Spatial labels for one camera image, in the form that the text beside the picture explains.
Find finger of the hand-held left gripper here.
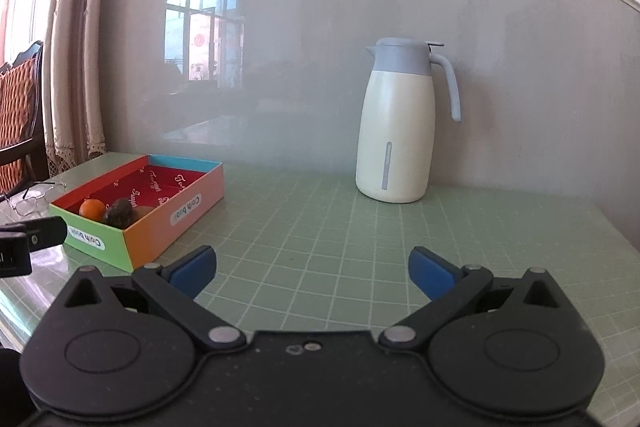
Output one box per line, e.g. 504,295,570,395
0,216,67,278

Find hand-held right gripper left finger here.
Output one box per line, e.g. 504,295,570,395
55,245,246,352

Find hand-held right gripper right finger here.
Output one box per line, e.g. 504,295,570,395
378,247,576,350

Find tangerine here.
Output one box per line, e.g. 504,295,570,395
79,199,107,220

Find colourful cardboard box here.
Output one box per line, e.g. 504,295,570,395
48,154,224,272

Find dark wrinkled passion fruit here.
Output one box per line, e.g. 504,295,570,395
103,199,136,228

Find dark wooden chair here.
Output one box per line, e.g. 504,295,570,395
0,41,48,198

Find green grid tablecloth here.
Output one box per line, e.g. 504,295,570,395
0,151,640,427

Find orange patterned cushion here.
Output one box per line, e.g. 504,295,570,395
0,57,41,192

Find white thermos jug grey lid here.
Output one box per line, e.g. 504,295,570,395
355,37,462,204

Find beige lace curtain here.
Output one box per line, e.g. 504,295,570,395
0,0,108,180

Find wire-rimmed eyeglasses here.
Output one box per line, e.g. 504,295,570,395
5,179,67,217

